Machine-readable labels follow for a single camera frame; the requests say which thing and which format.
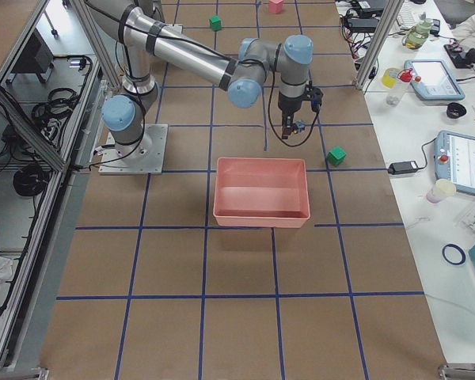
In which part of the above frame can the blue tape ring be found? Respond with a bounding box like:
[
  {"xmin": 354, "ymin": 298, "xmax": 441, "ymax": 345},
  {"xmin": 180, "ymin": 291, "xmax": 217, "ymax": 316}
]
[{"xmin": 442, "ymin": 244, "xmax": 467, "ymax": 266}]

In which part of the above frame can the green cube near arm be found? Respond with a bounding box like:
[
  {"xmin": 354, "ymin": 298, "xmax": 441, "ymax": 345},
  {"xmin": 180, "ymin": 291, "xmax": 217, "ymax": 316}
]
[{"xmin": 208, "ymin": 15, "xmax": 222, "ymax": 32}]

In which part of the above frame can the teach pendant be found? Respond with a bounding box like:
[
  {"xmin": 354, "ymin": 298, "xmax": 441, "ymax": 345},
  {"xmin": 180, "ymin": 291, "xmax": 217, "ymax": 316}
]
[
  {"xmin": 404, "ymin": 59, "xmax": 466, "ymax": 101},
  {"xmin": 434, "ymin": 131, "xmax": 475, "ymax": 196}
]

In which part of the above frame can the pink cube near edge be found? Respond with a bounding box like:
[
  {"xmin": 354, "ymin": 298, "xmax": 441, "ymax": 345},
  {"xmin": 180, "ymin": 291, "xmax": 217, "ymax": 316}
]
[{"xmin": 268, "ymin": 0, "xmax": 284, "ymax": 14}]

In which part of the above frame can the pink plastic tray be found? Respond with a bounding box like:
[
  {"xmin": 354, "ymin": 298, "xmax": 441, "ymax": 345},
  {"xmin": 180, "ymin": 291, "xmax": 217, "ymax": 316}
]
[{"xmin": 213, "ymin": 158, "xmax": 310, "ymax": 228}]

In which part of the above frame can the white plastic cup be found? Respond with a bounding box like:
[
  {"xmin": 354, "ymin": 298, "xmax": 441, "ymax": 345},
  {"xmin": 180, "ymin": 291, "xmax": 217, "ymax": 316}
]
[{"xmin": 426, "ymin": 179, "xmax": 457, "ymax": 203}]

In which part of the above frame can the yellow tape roll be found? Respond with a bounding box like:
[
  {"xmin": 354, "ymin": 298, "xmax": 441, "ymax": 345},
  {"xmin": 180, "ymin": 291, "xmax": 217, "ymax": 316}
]
[{"xmin": 381, "ymin": 67, "xmax": 401, "ymax": 89}]

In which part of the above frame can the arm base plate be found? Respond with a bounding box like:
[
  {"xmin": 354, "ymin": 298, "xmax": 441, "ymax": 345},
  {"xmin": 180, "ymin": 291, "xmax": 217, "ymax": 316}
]
[{"xmin": 98, "ymin": 123, "xmax": 169, "ymax": 175}]

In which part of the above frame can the yellow push button switch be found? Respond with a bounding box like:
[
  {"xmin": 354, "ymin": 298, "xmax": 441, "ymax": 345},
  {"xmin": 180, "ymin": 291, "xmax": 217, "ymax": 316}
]
[{"xmin": 292, "ymin": 120, "xmax": 306, "ymax": 134}]

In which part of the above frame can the aluminium frame post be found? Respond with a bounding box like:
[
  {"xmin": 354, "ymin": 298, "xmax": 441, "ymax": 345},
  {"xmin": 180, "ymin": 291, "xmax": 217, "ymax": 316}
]
[{"xmin": 354, "ymin": 0, "xmax": 403, "ymax": 89}]

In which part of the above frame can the green cube near tray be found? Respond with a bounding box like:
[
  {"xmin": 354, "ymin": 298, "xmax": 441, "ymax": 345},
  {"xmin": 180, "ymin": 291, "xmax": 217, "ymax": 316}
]
[{"xmin": 326, "ymin": 146, "xmax": 347, "ymax": 166}]

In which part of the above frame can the black power adapter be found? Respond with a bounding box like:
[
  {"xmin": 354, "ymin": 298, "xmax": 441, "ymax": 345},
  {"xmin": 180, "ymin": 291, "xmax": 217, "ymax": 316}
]
[{"xmin": 387, "ymin": 161, "xmax": 420, "ymax": 175}]

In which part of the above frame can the upper teach pendant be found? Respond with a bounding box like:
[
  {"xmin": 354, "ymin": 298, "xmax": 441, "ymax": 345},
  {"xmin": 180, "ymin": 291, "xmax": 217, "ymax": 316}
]
[{"xmin": 404, "ymin": 59, "xmax": 466, "ymax": 101}]

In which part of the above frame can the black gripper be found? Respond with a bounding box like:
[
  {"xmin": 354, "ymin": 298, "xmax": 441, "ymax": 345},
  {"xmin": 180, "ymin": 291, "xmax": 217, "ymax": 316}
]
[{"xmin": 278, "ymin": 82, "xmax": 324, "ymax": 139}]

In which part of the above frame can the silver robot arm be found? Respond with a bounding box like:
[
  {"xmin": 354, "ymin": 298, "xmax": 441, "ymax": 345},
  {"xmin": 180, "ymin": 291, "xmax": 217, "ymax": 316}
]
[{"xmin": 85, "ymin": 1, "xmax": 323, "ymax": 143}]

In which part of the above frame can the lower teach pendant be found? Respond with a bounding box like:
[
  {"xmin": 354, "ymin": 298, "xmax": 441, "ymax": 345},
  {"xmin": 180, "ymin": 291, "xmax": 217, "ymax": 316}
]
[{"xmin": 434, "ymin": 131, "xmax": 475, "ymax": 196}]

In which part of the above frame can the red capped squeeze bottle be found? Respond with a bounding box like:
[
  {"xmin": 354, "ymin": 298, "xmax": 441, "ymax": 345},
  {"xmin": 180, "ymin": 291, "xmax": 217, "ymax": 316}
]
[{"xmin": 386, "ymin": 67, "xmax": 421, "ymax": 106}]

